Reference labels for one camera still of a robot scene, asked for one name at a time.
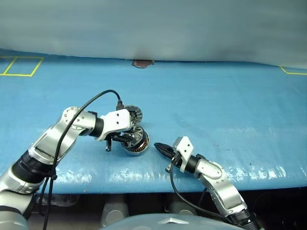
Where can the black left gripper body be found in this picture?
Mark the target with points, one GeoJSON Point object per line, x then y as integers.
{"type": "Point", "coordinates": [117, 139]}

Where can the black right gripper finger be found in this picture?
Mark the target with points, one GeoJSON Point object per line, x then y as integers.
{"type": "Point", "coordinates": [165, 146]}
{"type": "Point", "coordinates": [166, 153]}

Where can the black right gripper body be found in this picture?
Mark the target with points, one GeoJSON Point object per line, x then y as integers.
{"type": "Point", "coordinates": [176, 160]}

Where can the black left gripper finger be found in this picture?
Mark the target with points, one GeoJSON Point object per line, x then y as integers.
{"type": "Point", "coordinates": [132, 133]}
{"type": "Point", "coordinates": [128, 138]}

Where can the silver spoked rotor cap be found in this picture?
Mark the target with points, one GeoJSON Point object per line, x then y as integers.
{"type": "Point", "coordinates": [140, 134]}

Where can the motor stator with copper windings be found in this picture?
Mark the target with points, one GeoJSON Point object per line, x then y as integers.
{"type": "Point", "coordinates": [141, 148]}

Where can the finned silver motor cover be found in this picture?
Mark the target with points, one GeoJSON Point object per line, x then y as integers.
{"type": "Point", "coordinates": [138, 115]}

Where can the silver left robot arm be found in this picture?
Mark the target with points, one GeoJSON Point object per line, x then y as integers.
{"type": "Point", "coordinates": [52, 139]}

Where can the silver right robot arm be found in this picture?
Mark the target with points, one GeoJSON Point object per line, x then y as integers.
{"type": "Point", "coordinates": [225, 189]}

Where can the grey rounded shape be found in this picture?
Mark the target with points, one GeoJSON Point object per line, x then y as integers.
{"type": "Point", "coordinates": [114, 212]}
{"type": "Point", "coordinates": [182, 208]}

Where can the grey robot torso with emblem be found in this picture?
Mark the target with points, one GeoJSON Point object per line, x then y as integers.
{"type": "Point", "coordinates": [168, 224]}

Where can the blue table cover sheet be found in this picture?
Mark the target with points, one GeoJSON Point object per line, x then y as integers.
{"type": "Point", "coordinates": [216, 100]}

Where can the brown torn patch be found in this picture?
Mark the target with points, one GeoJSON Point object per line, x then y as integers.
{"type": "Point", "coordinates": [142, 64]}

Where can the crumpled black plastic film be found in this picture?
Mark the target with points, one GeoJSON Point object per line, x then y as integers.
{"type": "Point", "coordinates": [60, 200]}

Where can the pale grey backdrop sheet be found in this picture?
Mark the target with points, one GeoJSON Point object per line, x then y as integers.
{"type": "Point", "coordinates": [144, 24]}

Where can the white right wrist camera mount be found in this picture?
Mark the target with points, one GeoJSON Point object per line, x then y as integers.
{"type": "Point", "coordinates": [184, 146]}

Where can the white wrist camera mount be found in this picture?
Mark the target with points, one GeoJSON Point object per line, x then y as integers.
{"type": "Point", "coordinates": [117, 119]}
{"type": "Point", "coordinates": [184, 146]}

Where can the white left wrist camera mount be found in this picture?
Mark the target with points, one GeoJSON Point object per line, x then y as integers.
{"type": "Point", "coordinates": [117, 119]}

